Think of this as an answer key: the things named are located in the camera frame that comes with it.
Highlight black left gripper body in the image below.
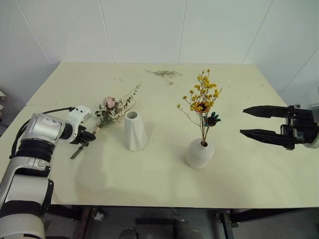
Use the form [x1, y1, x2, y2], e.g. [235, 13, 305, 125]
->
[74, 125, 90, 147]

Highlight rusty metal bar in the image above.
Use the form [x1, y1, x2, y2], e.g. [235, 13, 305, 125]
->
[79, 206, 95, 239]

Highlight grey rounded cylinder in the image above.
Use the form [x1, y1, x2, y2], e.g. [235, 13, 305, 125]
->
[174, 219, 200, 239]

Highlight pink dried flower bouquet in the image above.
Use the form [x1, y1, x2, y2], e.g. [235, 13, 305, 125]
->
[69, 84, 142, 160]

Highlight grey metal bracket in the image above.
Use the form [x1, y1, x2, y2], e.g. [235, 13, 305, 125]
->
[215, 210, 240, 239]

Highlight tall tapered white vase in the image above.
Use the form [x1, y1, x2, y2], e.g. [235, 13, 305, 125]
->
[124, 111, 148, 151]

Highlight round white vase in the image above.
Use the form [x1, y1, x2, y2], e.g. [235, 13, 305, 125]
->
[184, 138, 215, 170]

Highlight black table frame bar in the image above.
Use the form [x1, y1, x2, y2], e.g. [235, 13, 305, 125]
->
[231, 208, 319, 224]

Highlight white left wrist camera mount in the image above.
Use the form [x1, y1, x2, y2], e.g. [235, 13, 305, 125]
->
[65, 105, 93, 145]

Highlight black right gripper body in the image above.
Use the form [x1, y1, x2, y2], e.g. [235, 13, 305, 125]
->
[278, 104, 319, 151]

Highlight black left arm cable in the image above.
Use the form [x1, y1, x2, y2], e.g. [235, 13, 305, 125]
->
[9, 106, 77, 160]

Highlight yellow dried flower bouquet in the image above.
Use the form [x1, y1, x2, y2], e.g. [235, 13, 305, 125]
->
[176, 69, 223, 146]

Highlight dark rounded shape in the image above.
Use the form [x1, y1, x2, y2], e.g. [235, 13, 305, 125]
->
[119, 227, 139, 239]

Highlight beige cardboard pieces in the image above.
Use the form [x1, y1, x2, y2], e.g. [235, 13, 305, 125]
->
[0, 87, 8, 130]

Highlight loose dried green sprig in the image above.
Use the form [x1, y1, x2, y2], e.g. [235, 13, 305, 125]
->
[145, 69, 183, 86]

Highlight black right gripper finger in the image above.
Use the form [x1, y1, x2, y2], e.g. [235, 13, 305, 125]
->
[239, 128, 295, 149]
[242, 105, 289, 119]

